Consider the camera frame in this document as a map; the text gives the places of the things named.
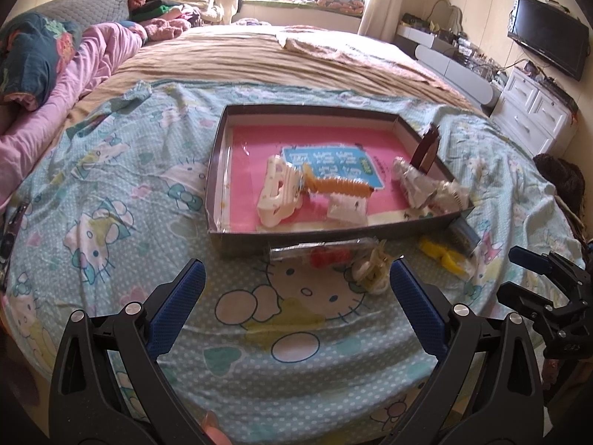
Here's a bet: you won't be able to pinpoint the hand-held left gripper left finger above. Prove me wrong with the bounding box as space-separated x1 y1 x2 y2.
49 260 218 445

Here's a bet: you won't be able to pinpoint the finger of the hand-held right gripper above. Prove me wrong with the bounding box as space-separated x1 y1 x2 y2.
497 282 565 331
508 247 593 290

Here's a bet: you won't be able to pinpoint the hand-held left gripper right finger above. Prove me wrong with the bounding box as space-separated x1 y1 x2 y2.
389 260 545 445

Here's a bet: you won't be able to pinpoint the clear packet cream accessory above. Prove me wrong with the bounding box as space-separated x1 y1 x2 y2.
430 180 470 217

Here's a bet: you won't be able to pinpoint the white lace accessory packet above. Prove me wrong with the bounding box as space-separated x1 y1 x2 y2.
392 156 439 210

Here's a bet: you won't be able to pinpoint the orange hair clip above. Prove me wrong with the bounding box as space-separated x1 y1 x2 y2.
300 162 374 198

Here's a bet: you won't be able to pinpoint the white hair claw clip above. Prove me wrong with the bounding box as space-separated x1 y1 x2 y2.
256 156 307 229

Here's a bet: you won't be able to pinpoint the cardboard box tray pink bottom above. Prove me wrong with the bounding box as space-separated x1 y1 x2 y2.
205 104 476 259

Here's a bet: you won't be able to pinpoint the brown hair clip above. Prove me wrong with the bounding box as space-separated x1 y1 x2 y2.
410 124 442 175

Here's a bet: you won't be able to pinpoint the person's left hand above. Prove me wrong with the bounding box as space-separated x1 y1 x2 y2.
201 409 231 445

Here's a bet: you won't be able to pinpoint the pearl hair accessory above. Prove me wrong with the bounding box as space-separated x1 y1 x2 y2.
351 240 395 296

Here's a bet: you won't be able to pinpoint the yellow hair clip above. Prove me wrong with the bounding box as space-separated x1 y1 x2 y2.
418 236 465 273

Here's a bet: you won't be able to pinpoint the black hair comb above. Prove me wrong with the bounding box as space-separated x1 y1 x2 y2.
451 219 483 257

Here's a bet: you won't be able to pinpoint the dark brown fuzzy object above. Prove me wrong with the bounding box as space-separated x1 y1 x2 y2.
532 153 588 229

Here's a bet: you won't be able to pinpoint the clear packet red beads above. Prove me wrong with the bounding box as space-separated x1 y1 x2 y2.
268 236 377 270

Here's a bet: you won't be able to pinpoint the cartoon cat print bed sheet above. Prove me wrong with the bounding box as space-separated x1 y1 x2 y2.
0 79 585 445

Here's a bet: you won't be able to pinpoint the white drawer cabinet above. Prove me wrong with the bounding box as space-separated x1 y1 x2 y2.
488 66 581 157

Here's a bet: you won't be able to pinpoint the grey white low cabinet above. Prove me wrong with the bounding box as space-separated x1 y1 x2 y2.
394 23 502 107

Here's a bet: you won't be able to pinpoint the black flat television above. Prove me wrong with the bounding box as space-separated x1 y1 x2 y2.
506 0 590 82

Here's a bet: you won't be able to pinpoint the pink quilt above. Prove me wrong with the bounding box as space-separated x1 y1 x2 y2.
0 21 145 209

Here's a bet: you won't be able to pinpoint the tan blanket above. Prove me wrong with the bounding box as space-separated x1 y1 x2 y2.
65 24 493 119

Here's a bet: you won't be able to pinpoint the curvy framed mirror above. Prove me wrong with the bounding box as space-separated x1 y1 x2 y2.
428 0 464 34

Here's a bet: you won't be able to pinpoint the pink plush toy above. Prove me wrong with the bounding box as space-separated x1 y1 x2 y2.
141 17 192 42

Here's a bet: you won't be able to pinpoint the dark floral blanket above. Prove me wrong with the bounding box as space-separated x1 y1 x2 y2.
0 11 85 106

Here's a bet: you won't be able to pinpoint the pile of clothes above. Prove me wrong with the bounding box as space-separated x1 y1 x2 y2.
129 0 238 27

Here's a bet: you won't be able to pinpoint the grey quilted pillow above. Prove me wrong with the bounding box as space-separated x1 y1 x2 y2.
0 0 136 43

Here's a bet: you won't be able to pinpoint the black strap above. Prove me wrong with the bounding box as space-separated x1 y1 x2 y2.
0 201 29 280

